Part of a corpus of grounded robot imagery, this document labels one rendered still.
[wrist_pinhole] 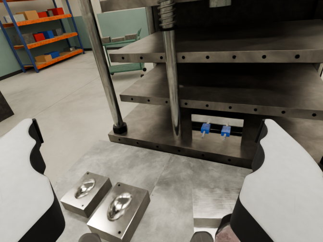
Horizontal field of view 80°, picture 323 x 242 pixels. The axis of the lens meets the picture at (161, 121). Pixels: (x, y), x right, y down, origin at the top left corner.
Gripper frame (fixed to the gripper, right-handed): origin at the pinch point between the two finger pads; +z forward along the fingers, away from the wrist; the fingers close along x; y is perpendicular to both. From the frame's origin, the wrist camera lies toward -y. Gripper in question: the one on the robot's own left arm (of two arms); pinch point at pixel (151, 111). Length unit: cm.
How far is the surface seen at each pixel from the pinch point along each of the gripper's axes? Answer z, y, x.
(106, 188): 48, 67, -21
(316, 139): 69, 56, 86
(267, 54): 69, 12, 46
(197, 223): 25, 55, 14
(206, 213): 26, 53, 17
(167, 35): 81, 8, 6
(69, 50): 766, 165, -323
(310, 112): 60, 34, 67
